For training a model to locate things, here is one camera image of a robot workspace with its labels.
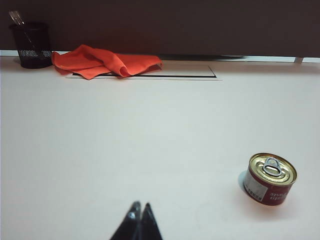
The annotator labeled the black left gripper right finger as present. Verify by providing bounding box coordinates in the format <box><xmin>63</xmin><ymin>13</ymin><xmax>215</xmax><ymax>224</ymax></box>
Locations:
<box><xmin>139</xmin><ymin>202</ymin><xmax>164</xmax><ymax>240</ymax></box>

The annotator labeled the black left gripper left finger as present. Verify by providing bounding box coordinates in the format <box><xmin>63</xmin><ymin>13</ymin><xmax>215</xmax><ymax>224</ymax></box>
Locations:
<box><xmin>109</xmin><ymin>200</ymin><xmax>142</xmax><ymax>240</ymax></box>

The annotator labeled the red tomato paste can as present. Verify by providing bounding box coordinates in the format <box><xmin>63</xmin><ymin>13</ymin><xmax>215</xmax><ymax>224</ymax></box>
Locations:
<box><xmin>242</xmin><ymin>152</ymin><xmax>298</xmax><ymax>207</ymax></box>

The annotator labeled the orange cloth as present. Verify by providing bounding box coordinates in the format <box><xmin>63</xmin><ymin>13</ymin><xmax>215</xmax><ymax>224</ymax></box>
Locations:
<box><xmin>51</xmin><ymin>44</ymin><xmax>164</xmax><ymax>81</ymax></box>

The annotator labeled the black monitor base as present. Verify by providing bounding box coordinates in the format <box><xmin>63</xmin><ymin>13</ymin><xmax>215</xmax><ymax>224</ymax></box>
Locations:
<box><xmin>157</xmin><ymin>54</ymin><xmax>248</xmax><ymax>62</ymax></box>

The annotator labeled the grey desk divider panel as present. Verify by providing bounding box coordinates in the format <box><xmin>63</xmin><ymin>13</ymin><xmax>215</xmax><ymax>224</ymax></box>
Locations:
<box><xmin>0</xmin><ymin>0</ymin><xmax>320</xmax><ymax>59</ymax></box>

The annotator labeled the black mesh pen holder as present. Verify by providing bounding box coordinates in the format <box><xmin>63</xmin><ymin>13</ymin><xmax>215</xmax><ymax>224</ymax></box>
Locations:
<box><xmin>9</xmin><ymin>22</ymin><xmax>53</xmax><ymax>70</ymax></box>

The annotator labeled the white table cable slot cover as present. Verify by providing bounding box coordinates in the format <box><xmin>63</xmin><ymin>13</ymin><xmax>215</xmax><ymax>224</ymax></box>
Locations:
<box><xmin>65</xmin><ymin>64</ymin><xmax>224</xmax><ymax>82</ymax></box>

